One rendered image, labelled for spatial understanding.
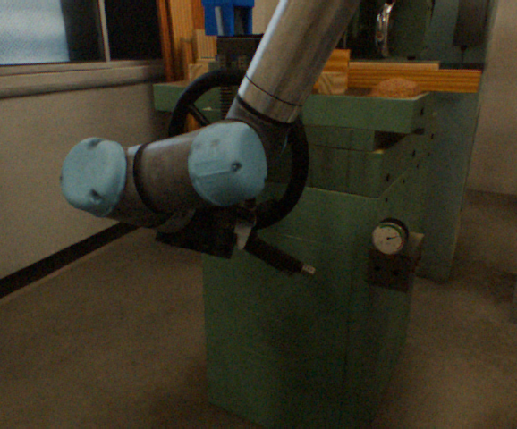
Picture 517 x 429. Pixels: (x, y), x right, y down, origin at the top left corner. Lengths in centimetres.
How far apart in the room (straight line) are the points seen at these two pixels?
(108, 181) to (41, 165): 168
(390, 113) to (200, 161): 52
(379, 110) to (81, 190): 58
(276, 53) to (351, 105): 41
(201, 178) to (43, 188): 176
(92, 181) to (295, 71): 23
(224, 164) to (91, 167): 13
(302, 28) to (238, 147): 15
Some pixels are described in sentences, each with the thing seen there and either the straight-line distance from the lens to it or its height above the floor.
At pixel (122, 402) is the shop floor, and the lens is 150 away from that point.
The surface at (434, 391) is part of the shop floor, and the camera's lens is 157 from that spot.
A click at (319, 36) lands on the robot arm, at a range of 50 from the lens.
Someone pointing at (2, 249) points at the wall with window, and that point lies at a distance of 208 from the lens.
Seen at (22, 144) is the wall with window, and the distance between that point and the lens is 206.
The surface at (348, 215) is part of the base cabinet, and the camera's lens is 94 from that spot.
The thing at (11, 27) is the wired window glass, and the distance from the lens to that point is 214.
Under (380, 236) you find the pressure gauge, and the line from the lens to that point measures 87.
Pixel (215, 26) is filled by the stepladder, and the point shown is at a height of 104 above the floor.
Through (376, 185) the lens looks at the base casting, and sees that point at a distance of 90.
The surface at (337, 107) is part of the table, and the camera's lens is 90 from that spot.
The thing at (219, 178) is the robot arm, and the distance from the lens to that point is 40.
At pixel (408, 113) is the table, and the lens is 86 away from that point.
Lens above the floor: 100
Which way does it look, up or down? 21 degrees down
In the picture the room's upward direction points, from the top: straight up
